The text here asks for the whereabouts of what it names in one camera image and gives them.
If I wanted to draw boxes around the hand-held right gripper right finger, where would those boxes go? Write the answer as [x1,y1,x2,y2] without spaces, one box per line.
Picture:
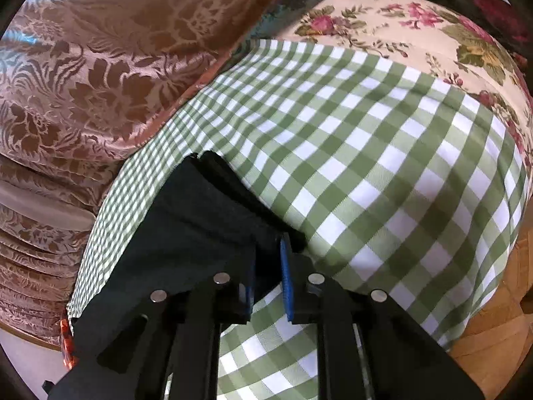
[279,233,486,400]

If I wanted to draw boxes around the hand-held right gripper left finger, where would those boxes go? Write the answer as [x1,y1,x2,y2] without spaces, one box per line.
[44,254,257,400]

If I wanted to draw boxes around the black embroidered pants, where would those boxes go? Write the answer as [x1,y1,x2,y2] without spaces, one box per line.
[69,151,309,363]

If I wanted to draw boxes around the green white checked bed sheet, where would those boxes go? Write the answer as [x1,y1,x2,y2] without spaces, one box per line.
[67,37,533,400]

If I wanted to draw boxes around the multicoloured checked pillow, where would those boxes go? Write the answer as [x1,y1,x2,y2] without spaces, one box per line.
[60,319,80,369]

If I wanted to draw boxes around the beige curtain tie band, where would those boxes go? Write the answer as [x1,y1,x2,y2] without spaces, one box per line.
[0,183,96,234]

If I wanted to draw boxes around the pink brown floral curtain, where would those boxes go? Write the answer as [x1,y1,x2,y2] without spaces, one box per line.
[0,0,300,348]

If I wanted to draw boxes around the cream rose print bedspread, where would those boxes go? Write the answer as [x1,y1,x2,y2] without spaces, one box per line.
[279,0,533,167]

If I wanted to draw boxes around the dark maroon cloth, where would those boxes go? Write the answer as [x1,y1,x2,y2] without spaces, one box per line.
[472,0,527,40]

